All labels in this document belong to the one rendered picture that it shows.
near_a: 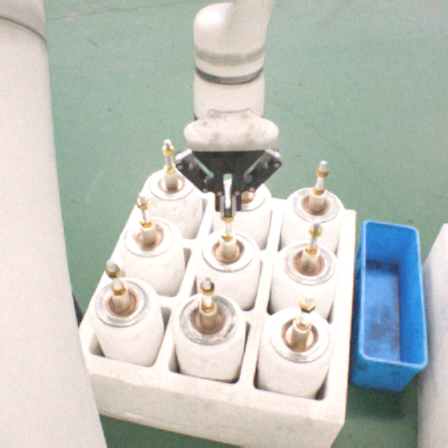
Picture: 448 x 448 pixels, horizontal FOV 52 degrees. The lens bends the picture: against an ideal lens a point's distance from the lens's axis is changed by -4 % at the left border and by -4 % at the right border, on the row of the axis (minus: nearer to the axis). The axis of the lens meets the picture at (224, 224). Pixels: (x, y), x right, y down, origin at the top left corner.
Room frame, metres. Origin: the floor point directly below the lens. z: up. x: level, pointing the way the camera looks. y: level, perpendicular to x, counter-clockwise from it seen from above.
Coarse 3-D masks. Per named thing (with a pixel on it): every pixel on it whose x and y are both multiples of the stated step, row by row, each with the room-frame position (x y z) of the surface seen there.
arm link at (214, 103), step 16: (208, 80) 0.41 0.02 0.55; (256, 80) 0.42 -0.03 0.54; (208, 96) 0.41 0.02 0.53; (224, 96) 0.40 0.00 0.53; (240, 96) 0.40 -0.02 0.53; (256, 96) 0.41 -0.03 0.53; (208, 112) 0.41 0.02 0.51; (224, 112) 0.40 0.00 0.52; (240, 112) 0.40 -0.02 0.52; (256, 112) 0.41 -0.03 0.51; (192, 128) 0.37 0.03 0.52; (208, 128) 0.37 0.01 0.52; (224, 128) 0.37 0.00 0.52; (240, 128) 0.37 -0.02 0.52; (256, 128) 0.37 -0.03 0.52; (272, 128) 0.37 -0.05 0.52; (192, 144) 0.36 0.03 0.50; (208, 144) 0.36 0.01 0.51; (224, 144) 0.36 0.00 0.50; (240, 144) 0.36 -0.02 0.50; (256, 144) 0.36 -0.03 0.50; (272, 144) 0.37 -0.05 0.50
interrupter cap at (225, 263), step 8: (208, 240) 0.46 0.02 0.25; (216, 240) 0.46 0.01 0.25; (240, 240) 0.46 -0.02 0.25; (248, 240) 0.46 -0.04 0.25; (208, 248) 0.44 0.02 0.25; (216, 248) 0.44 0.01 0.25; (240, 248) 0.44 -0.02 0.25; (248, 248) 0.44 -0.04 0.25; (208, 256) 0.43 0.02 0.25; (216, 256) 0.43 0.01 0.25; (240, 256) 0.43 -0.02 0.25; (248, 256) 0.43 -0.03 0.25; (208, 264) 0.41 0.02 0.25; (216, 264) 0.41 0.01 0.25; (224, 264) 0.41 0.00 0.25; (232, 264) 0.41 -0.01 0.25; (240, 264) 0.41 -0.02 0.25; (248, 264) 0.41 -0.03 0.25; (224, 272) 0.40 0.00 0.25; (232, 272) 0.40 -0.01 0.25
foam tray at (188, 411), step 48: (192, 240) 0.52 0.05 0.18; (192, 288) 0.43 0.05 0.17; (96, 336) 0.34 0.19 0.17; (336, 336) 0.34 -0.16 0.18; (96, 384) 0.28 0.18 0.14; (144, 384) 0.27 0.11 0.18; (192, 384) 0.27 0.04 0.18; (240, 384) 0.27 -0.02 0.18; (336, 384) 0.26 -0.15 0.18; (192, 432) 0.25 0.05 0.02; (240, 432) 0.24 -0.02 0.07; (288, 432) 0.22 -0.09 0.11; (336, 432) 0.21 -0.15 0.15
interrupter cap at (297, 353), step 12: (288, 312) 0.33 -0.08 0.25; (300, 312) 0.33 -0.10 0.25; (276, 324) 0.32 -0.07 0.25; (288, 324) 0.32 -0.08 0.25; (312, 324) 0.31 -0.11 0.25; (324, 324) 0.31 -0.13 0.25; (276, 336) 0.30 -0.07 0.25; (288, 336) 0.30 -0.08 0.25; (312, 336) 0.30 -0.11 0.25; (324, 336) 0.30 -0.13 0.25; (276, 348) 0.28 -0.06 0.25; (288, 348) 0.28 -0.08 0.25; (300, 348) 0.28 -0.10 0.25; (312, 348) 0.28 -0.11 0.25; (324, 348) 0.28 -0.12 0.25; (288, 360) 0.26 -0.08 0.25; (300, 360) 0.26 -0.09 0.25; (312, 360) 0.26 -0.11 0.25
